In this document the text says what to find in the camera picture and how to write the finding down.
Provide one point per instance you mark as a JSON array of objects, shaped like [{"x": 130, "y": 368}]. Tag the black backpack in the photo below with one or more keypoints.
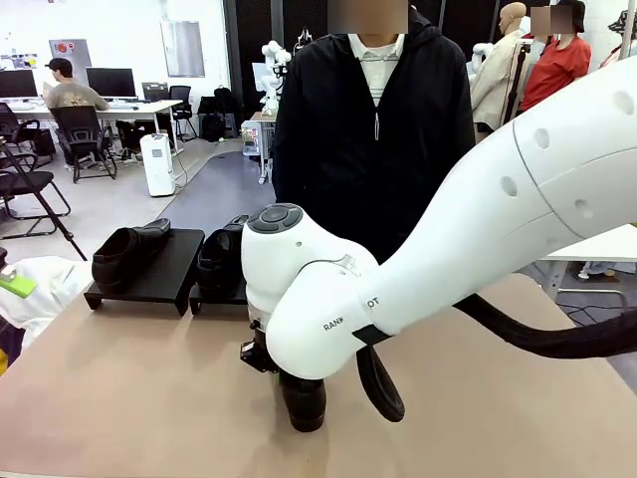
[
  {"x": 213, "y": 128},
  {"x": 225, "y": 99}
]

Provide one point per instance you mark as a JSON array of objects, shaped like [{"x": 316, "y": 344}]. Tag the large black leather shoe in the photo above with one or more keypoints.
[{"x": 219, "y": 269}]

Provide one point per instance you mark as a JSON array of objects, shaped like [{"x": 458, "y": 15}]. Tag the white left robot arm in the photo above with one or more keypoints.
[{"x": 45, "y": 299}]

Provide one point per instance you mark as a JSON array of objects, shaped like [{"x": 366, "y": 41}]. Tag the black tripod leg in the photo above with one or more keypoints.
[{"x": 64, "y": 231}]

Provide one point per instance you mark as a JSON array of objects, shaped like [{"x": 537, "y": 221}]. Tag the black folding chair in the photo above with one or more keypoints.
[{"x": 25, "y": 181}]

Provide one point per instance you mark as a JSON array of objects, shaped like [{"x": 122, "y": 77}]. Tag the white background table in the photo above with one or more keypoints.
[{"x": 597, "y": 246}]

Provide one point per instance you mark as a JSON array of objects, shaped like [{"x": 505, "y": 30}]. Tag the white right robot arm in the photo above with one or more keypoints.
[{"x": 473, "y": 224}]

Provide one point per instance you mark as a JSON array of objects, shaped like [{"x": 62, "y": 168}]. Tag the mannequin in red t-shirt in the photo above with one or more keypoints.
[{"x": 555, "y": 74}]

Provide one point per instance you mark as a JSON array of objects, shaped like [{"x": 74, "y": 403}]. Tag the black mesh office chair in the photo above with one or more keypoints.
[
  {"x": 180, "y": 99},
  {"x": 15, "y": 124},
  {"x": 79, "y": 129}
]

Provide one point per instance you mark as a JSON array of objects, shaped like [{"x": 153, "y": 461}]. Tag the person's right forearm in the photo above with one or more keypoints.
[{"x": 284, "y": 189}]

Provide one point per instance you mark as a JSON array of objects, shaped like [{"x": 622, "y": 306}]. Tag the small black leather shoe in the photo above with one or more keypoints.
[
  {"x": 303, "y": 408},
  {"x": 114, "y": 269}
]

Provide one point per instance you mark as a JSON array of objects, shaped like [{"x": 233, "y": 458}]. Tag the long white office desk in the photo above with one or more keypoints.
[{"x": 149, "y": 104}]

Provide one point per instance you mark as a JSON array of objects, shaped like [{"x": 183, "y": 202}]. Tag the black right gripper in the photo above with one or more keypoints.
[{"x": 259, "y": 356}]

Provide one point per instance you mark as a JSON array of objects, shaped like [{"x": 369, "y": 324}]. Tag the mannequin in beige coat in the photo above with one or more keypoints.
[{"x": 492, "y": 84}]

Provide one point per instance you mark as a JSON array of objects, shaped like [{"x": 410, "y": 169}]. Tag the person in black jacket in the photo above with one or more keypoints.
[{"x": 348, "y": 149}]

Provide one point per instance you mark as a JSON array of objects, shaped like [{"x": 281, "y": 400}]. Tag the purple yellow object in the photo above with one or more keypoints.
[{"x": 10, "y": 343}]

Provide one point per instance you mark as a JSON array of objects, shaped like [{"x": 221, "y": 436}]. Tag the grey board with red circle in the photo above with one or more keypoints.
[{"x": 74, "y": 52}]

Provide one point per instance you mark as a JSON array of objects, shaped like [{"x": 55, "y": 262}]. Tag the seated person with cap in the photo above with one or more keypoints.
[{"x": 74, "y": 92}]

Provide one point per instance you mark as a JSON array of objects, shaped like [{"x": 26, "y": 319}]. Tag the black desktop printer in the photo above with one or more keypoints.
[{"x": 155, "y": 92}]

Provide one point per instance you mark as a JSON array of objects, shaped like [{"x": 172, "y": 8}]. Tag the white air purifier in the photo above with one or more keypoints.
[{"x": 158, "y": 164}]

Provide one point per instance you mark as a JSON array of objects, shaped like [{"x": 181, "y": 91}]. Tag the cart with colourful lights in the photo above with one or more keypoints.
[{"x": 254, "y": 137}]

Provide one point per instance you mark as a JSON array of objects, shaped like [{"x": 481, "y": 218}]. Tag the black camera tripod pole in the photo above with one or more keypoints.
[{"x": 515, "y": 84}]

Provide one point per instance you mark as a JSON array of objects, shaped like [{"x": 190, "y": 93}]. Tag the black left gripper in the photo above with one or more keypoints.
[{"x": 3, "y": 258}]

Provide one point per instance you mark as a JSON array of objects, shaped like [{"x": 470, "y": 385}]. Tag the black computer monitor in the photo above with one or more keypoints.
[
  {"x": 112, "y": 82},
  {"x": 17, "y": 83}
]

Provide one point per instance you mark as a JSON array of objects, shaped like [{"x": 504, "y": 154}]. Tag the black metal shoe stand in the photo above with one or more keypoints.
[
  {"x": 219, "y": 305},
  {"x": 164, "y": 279}
]

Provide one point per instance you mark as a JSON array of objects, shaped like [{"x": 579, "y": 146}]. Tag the small white background robot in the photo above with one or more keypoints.
[{"x": 273, "y": 74}]

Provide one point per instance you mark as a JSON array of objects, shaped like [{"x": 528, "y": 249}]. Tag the clothes rack with garments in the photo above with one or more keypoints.
[{"x": 622, "y": 25}]

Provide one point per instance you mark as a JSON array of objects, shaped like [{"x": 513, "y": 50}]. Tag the grey wall panel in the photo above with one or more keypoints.
[{"x": 183, "y": 50}]

